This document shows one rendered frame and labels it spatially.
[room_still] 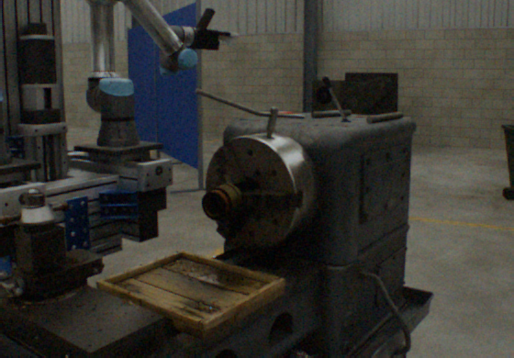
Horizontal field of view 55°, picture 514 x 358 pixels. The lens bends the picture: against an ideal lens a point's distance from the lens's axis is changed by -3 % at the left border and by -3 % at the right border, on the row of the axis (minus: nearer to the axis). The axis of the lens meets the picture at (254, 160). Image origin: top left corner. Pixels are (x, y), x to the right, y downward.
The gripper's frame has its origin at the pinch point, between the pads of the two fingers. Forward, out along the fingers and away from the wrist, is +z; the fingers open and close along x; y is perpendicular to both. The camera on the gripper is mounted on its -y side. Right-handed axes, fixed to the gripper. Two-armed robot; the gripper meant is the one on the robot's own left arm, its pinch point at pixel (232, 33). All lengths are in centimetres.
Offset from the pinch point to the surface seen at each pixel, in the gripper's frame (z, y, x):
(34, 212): -100, 31, 93
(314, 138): -23, 24, 83
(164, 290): -69, 58, 88
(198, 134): 179, 136, -351
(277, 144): -36, 25, 84
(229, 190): -51, 36, 85
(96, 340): -96, 46, 117
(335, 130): -19, 22, 87
